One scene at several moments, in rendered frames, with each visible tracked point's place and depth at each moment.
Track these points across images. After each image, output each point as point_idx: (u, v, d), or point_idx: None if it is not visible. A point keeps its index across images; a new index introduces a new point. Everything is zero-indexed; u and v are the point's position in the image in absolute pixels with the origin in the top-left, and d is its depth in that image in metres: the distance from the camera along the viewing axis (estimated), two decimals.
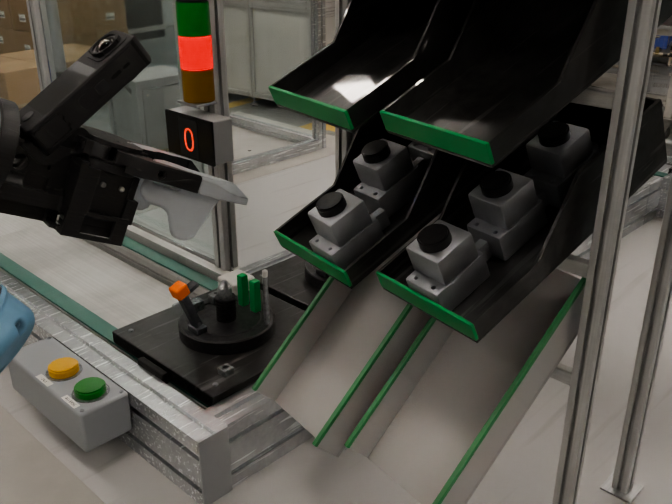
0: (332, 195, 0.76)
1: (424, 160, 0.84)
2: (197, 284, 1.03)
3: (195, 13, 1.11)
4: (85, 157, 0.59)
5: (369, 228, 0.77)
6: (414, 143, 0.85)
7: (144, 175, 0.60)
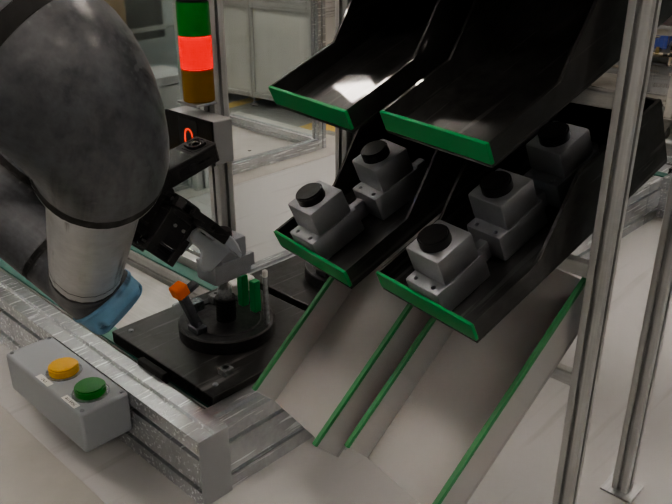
0: (223, 227, 1.05)
1: (363, 202, 0.82)
2: (197, 284, 1.03)
3: (195, 13, 1.11)
4: (169, 206, 0.94)
5: (243, 257, 1.06)
6: (359, 186, 0.82)
7: (205, 226, 0.96)
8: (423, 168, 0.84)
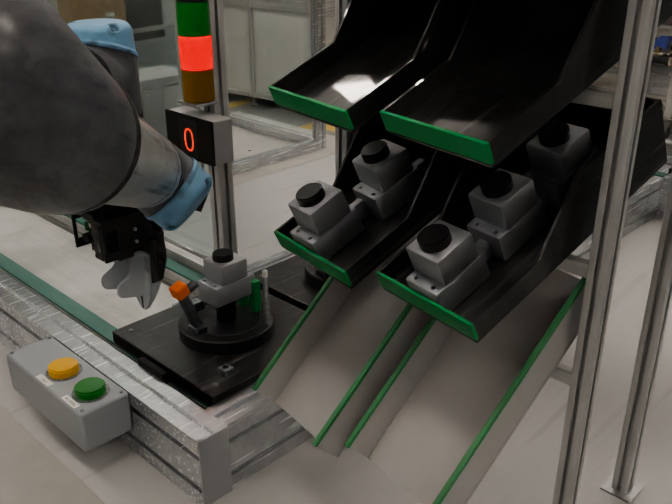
0: (225, 250, 1.07)
1: (363, 202, 0.82)
2: (197, 284, 1.03)
3: (195, 13, 1.11)
4: (141, 210, 0.92)
5: (244, 279, 1.08)
6: (359, 186, 0.82)
7: (157, 252, 0.93)
8: (423, 168, 0.84)
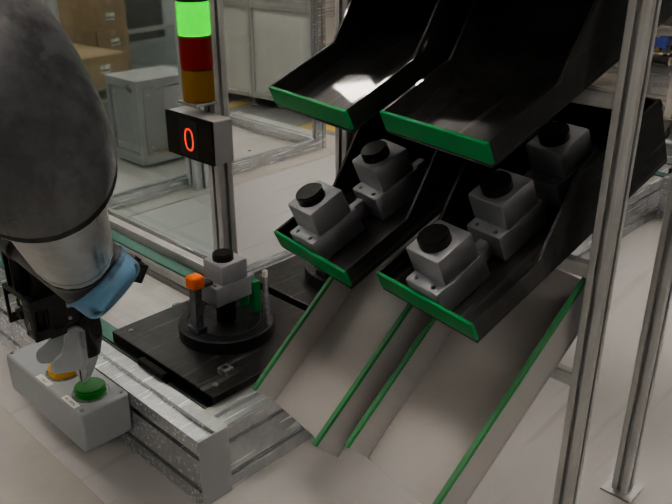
0: (225, 250, 1.07)
1: (363, 202, 0.82)
2: (212, 282, 1.05)
3: (195, 13, 1.11)
4: None
5: (244, 279, 1.08)
6: (359, 186, 0.82)
7: (92, 329, 0.90)
8: (423, 168, 0.84)
